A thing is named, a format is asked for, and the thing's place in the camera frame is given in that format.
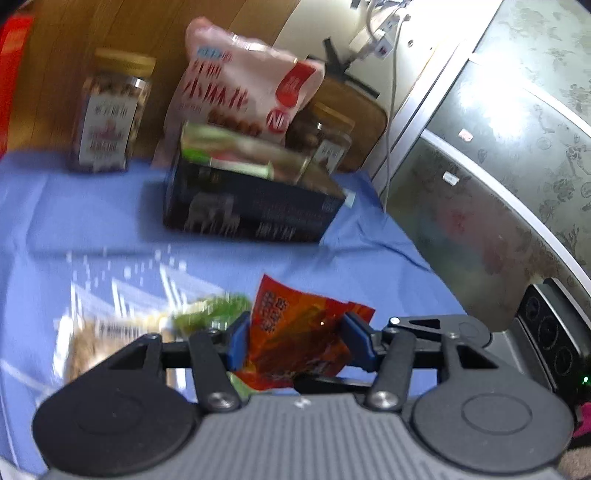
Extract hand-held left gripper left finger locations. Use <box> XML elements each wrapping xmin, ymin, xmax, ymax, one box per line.
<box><xmin>92</xmin><ymin>311</ymin><xmax>252</xmax><ymax>412</ymax></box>

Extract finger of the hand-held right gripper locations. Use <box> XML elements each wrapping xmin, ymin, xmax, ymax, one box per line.
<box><xmin>387</xmin><ymin>315</ymin><xmax>491</xmax><ymax>350</ymax></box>

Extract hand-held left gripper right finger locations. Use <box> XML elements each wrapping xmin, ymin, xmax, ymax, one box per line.
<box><xmin>341</xmin><ymin>312</ymin><xmax>502</xmax><ymax>412</ymax></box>

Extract red snack packet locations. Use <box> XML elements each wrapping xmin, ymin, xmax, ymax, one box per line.
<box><xmin>228</xmin><ymin>274</ymin><xmax>376</xmax><ymax>391</ymax></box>

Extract black cardboard box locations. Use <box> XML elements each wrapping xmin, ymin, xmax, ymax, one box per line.
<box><xmin>163</xmin><ymin>152</ymin><xmax>348</xmax><ymax>244</ymax></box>

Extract long pink candy box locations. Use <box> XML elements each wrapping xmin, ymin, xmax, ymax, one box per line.
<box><xmin>226</xmin><ymin>135</ymin><xmax>315</xmax><ymax>186</ymax></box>

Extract green snack packet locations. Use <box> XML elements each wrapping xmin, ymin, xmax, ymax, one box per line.
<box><xmin>180</xmin><ymin>122</ymin><xmax>274</xmax><ymax>180</ymax></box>

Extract green yellow foil packet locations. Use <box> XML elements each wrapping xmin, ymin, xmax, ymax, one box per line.
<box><xmin>172</xmin><ymin>294</ymin><xmax>253</xmax><ymax>334</ymax></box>

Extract yellow-edged nut packet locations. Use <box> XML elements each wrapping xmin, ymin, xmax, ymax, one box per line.
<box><xmin>54</xmin><ymin>311</ymin><xmax>178</xmax><ymax>385</ymax></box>

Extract glass cabinet door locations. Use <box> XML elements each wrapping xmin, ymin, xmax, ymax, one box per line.
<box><xmin>369</xmin><ymin>0</ymin><xmax>591</xmax><ymax>334</ymax></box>

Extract blue bed sheet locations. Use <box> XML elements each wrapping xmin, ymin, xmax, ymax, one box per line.
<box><xmin>0</xmin><ymin>147</ymin><xmax>468</xmax><ymax>477</ymax></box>

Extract clear nut jar brown label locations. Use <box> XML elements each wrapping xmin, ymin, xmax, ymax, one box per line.
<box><xmin>286</xmin><ymin>102</ymin><xmax>356</xmax><ymax>175</ymax></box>

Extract clear nut jar white label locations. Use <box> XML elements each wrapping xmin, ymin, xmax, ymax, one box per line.
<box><xmin>68</xmin><ymin>48</ymin><xmax>156</xmax><ymax>174</ymax></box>

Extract pink snack bag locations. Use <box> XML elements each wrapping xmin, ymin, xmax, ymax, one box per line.
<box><xmin>163</xmin><ymin>17</ymin><xmax>327</xmax><ymax>154</ymax></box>

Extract white power strip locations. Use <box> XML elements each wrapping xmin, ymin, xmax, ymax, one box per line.
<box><xmin>348</xmin><ymin>8</ymin><xmax>411</xmax><ymax>59</ymax></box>

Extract wooden headboard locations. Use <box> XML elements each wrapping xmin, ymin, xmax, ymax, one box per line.
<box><xmin>0</xmin><ymin>0</ymin><xmax>320</xmax><ymax>158</ymax></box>

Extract red gift box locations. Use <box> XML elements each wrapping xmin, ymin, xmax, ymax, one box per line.
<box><xmin>0</xmin><ymin>13</ymin><xmax>37</xmax><ymax>63</ymax></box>

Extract white cable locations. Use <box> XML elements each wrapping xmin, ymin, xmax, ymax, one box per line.
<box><xmin>381</xmin><ymin>14</ymin><xmax>411</xmax><ymax>214</ymax></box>

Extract black metal bracket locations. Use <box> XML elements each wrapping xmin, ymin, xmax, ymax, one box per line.
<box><xmin>322</xmin><ymin>39</ymin><xmax>380</xmax><ymax>99</ymax></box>

